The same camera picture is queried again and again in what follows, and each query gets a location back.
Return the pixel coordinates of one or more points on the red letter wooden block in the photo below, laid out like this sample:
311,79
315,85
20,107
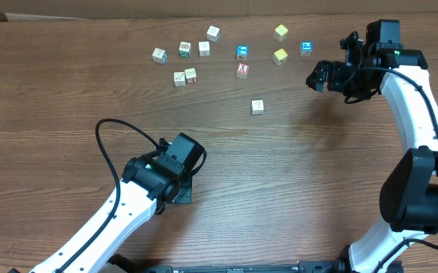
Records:
242,70

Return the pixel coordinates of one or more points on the blue top block centre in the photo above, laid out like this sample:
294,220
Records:
242,52

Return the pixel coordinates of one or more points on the green side wooden block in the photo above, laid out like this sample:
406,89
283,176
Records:
184,49

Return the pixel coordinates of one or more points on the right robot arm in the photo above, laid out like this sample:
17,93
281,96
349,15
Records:
379,64

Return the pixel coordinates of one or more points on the wooden block far left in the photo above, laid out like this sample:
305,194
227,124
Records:
159,55

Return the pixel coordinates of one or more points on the wooden block elephant picture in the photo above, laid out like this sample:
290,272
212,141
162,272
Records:
179,79

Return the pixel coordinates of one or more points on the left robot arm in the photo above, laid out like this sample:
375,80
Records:
148,184

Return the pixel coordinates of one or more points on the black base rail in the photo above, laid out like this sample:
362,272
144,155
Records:
118,263

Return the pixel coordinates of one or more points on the yellow top block lower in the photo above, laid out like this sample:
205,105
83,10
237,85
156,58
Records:
280,56

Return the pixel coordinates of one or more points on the cardboard sheet at back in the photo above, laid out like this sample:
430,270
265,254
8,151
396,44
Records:
208,8

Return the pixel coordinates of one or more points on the plain wooden block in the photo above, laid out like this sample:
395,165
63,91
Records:
257,107
204,48

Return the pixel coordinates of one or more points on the yellow top block upper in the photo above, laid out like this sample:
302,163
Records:
280,32

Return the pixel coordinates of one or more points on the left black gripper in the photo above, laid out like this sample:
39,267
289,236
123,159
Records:
184,194

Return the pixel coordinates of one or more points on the plain wooden block upper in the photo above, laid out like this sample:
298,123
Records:
204,48

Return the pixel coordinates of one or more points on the blue block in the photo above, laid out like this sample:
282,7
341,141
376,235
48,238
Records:
306,48
242,52

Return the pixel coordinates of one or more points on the blue top block right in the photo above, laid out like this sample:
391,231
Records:
306,48

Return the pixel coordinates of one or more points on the wooden block red side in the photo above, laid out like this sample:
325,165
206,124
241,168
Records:
190,75

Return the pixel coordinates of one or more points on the yellow block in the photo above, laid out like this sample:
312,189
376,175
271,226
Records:
280,56
280,32

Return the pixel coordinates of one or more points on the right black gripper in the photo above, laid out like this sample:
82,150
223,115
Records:
329,76

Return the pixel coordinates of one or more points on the wooden block top centre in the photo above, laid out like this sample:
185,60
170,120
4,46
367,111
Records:
213,33

